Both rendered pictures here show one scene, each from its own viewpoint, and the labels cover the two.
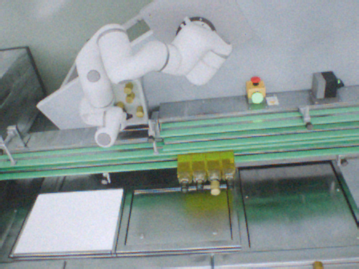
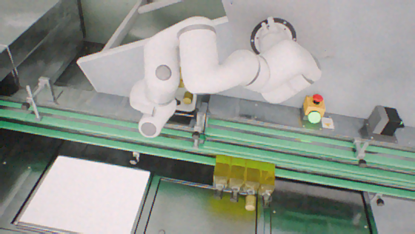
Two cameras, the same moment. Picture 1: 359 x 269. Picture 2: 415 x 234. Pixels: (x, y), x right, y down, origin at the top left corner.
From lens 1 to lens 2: 0.33 m
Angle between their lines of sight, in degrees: 6
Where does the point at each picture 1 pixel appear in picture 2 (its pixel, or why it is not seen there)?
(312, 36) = (390, 70)
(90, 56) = (164, 47)
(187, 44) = (281, 64)
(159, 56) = (249, 72)
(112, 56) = (196, 61)
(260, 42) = (336, 62)
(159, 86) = not seen: hidden behind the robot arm
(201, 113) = (253, 118)
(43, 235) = (55, 206)
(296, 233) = not seen: outside the picture
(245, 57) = not seen: hidden behind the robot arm
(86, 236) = (101, 219)
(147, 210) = (172, 204)
